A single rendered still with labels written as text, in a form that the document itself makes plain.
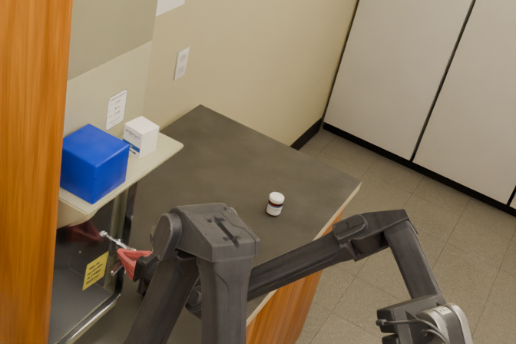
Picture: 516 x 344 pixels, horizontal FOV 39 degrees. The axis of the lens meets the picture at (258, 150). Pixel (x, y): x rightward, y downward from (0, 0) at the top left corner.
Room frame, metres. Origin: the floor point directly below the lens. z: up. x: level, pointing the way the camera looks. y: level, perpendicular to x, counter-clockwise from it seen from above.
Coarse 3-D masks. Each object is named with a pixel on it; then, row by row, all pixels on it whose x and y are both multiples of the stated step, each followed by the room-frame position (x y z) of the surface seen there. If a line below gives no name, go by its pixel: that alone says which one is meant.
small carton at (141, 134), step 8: (136, 120) 1.26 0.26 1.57; (144, 120) 1.27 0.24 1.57; (128, 128) 1.23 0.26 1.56; (136, 128) 1.23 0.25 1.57; (144, 128) 1.24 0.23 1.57; (152, 128) 1.25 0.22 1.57; (128, 136) 1.23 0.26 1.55; (136, 136) 1.22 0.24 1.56; (144, 136) 1.22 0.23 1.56; (152, 136) 1.25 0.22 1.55; (136, 144) 1.22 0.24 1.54; (144, 144) 1.23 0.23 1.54; (152, 144) 1.25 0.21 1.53; (136, 152) 1.22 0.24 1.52; (144, 152) 1.23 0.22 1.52
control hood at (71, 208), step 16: (160, 144) 1.29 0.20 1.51; (176, 144) 1.30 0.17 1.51; (128, 160) 1.20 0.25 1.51; (144, 160) 1.22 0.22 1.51; (160, 160) 1.23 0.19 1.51; (128, 176) 1.15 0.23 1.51; (64, 192) 1.06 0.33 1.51; (112, 192) 1.09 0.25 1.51; (64, 208) 1.03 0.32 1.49; (80, 208) 1.02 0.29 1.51; (96, 208) 1.04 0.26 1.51; (64, 224) 1.03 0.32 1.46
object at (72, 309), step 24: (96, 216) 1.21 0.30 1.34; (120, 216) 1.29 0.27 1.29; (72, 240) 1.14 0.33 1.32; (96, 240) 1.22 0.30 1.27; (72, 264) 1.15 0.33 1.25; (72, 288) 1.16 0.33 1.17; (96, 288) 1.24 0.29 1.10; (120, 288) 1.33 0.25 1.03; (72, 312) 1.16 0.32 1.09; (96, 312) 1.25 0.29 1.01; (48, 336) 1.09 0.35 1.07; (72, 336) 1.17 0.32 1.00
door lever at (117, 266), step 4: (120, 240) 1.30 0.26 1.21; (116, 244) 1.29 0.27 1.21; (120, 244) 1.29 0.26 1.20; (124, 244) 1.29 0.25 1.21; (116, 248) 1.29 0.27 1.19; (124, 248) 1.28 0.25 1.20; (128, 248) 1.28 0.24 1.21; (132, 248) 1.28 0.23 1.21; (120, 260) 1.24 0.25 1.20; (116, 264) 1.23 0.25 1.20; (120, 264) 1.23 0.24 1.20; (112, 268) 1.21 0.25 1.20; (116, 268) 1.22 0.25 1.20; (120, 268) 1.23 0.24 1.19; (108, 272) 1.21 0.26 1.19; (112, 272) 1.21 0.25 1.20; (116, 272) 1.22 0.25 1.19
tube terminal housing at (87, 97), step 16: (144, 48) 1.33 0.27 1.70; (112, 64) 1.23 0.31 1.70; (128, 64) 1.28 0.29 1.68; (144, 64) 1.34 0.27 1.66; (80, 80) 1.14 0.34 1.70; (96, 80) 1.19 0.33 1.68; (112, 80) 1.24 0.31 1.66; (128, 80) 1.29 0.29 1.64; (144, 80) 1.34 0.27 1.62; (80, 96) 1.15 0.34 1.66; (96, 96) 1.19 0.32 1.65; (128, 96) 1.30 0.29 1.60; (80, 112) 1.15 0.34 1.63; (96, 112) 1.20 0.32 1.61; (128, 112) 1.30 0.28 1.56; (64, 128) 1.11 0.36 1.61; (80, 128) 1.16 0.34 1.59; (112, 128) 1.25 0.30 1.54; (112, 304) 1.34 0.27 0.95; (96, 320) 1.28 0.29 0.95
